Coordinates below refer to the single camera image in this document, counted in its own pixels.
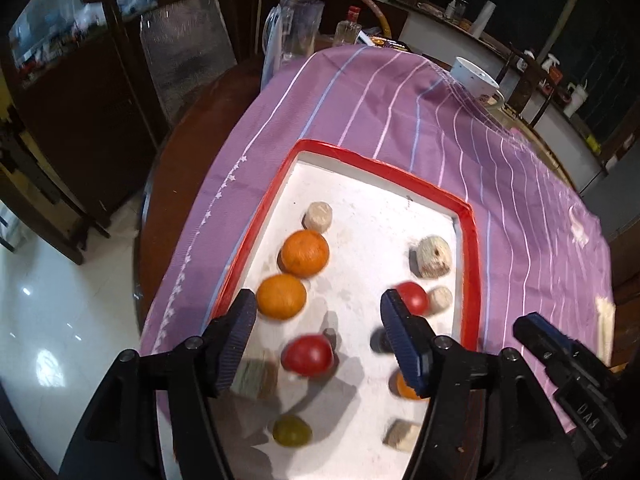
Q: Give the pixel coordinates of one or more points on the small black fruit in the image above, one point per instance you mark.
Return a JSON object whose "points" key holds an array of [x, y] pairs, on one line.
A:
{"points": [[378, 343]]}

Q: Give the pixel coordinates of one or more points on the wicker basket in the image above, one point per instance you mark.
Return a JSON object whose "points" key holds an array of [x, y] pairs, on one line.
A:
{"points": [[372, 6]]}

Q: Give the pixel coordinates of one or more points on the dark snack packet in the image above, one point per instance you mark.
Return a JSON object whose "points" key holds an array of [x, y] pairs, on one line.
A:
{"points": [[382, 41]]}

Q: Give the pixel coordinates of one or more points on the white foam block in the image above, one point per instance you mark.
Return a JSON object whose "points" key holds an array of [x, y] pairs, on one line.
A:
{"points": [[402, 435], [255, 376]]}

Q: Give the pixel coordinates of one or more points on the purple striped tablecloth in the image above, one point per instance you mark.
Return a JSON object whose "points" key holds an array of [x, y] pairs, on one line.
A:
{"points": [[400, 110]]}

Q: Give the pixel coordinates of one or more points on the orange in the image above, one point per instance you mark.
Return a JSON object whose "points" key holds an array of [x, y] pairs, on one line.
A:
{"points": [[305, 252], [281, 296]]}

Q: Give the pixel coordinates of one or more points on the white spray bottle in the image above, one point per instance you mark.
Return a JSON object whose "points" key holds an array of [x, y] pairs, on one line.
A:
{"points": [[550, 64]]}

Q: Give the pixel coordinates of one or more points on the white plastic bottle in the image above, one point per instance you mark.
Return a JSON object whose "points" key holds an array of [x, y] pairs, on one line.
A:
{"points": [[577, 97]]}

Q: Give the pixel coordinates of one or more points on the small cork piece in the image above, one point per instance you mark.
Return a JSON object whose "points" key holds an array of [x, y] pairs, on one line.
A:
{"points": [[319, 216]]}

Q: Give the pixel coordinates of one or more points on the dark wooden cabinet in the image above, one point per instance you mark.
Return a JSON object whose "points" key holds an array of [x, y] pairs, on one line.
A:
{"points": [[65, 110]]}

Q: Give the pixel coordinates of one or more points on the red-capped glass bottle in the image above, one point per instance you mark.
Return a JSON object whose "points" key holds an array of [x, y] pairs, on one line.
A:
{"points": [[346, 30]]}

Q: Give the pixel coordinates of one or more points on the clear glass pitcher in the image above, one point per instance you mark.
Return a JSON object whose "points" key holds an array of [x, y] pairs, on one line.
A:
{"points": [[292, 25]]}

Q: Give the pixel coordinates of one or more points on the wooden chair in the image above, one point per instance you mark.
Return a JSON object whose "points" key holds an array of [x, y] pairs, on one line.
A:
{"points": [[185, 50]]}

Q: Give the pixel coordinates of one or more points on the red tomato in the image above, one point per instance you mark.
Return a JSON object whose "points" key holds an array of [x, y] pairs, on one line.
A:
{"points": [[307, 355], [415, 296]]}

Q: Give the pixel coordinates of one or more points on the small orange kumquat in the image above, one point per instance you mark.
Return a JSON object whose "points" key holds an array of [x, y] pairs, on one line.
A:
{"points": [[405, 390]]}

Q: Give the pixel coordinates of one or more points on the green grape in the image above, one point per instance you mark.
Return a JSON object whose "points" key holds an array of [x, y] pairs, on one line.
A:
{"points": [[291, 431]]}

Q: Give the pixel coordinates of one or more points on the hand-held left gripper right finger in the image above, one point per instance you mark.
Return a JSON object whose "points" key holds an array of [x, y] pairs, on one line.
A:
{"points": [[400, 340]]}

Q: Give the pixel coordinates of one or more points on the white paper piece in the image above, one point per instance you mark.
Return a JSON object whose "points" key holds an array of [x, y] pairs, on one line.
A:
{"points": [[606, 327]]}

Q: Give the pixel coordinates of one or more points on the red-rimmed white tray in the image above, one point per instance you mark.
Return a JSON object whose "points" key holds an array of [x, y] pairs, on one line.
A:
{"points": [[370, 220]]}

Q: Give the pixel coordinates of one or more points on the white counter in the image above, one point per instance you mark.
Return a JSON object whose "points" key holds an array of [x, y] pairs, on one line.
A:
{"points": [[560, 125]]}

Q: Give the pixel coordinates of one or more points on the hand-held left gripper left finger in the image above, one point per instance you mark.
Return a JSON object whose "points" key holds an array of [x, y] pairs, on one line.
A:
{"points": [[240, 332]]}

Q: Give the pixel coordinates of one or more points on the large cork piece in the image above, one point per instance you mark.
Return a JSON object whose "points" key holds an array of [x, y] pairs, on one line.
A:
{"points": [[434, 257]]}

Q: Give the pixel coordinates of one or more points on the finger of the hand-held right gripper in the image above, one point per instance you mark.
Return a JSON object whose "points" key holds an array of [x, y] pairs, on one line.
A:
{"points": [[545, 335]]}

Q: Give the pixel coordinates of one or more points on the medium cork piece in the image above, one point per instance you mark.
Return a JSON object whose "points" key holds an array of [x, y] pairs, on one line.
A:
{"points": [[442, 300]]}

